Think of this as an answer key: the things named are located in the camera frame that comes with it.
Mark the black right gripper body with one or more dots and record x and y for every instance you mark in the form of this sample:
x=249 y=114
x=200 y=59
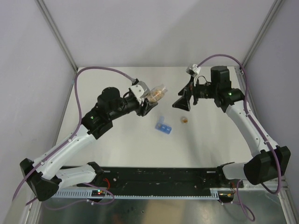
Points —
x=201 y=91

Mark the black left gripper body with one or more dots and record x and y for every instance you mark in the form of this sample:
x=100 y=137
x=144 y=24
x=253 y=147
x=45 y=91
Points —
x=142 y=110

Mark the amber pill bottle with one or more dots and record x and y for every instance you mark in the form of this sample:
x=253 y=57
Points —
x=156 y=93

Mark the blue weekly pill organizer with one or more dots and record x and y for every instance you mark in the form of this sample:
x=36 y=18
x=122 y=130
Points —
x=161 y=126

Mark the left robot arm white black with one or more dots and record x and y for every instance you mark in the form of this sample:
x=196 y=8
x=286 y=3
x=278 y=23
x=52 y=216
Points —
x=45 y=175

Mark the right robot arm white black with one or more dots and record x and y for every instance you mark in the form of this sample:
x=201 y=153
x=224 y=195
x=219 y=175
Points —
x=269 y=160

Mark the small electronics board with leds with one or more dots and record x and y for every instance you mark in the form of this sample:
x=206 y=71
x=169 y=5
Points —
x=98 y=193

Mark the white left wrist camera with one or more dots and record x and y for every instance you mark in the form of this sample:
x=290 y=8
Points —
x=139 y=90

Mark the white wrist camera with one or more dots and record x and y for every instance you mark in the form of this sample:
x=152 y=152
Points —
x=193 y=70
x=139 y=90

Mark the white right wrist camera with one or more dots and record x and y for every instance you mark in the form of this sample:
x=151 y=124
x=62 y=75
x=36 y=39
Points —
x=193 y=70

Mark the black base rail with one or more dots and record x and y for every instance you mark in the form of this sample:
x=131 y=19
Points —
x=163 y=181

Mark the aluminium frame post right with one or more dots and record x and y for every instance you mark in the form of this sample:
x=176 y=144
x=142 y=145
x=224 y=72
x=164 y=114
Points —
x=266 y=24

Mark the aluminium frame post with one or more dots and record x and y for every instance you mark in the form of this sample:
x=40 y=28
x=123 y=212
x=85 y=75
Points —
x=56 y=33
x=266 y=24

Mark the white slotted cable duct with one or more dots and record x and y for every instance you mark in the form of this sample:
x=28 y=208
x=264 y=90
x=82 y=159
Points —
x=85 y=193

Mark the aluminium frame post left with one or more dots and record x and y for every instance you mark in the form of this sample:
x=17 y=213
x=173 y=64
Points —
x=56 y=33

